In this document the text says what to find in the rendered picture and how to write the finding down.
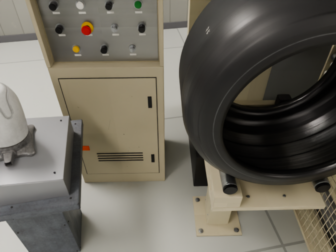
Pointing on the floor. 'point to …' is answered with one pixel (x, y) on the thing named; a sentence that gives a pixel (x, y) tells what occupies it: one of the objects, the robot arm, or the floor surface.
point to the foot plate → (223, 229)
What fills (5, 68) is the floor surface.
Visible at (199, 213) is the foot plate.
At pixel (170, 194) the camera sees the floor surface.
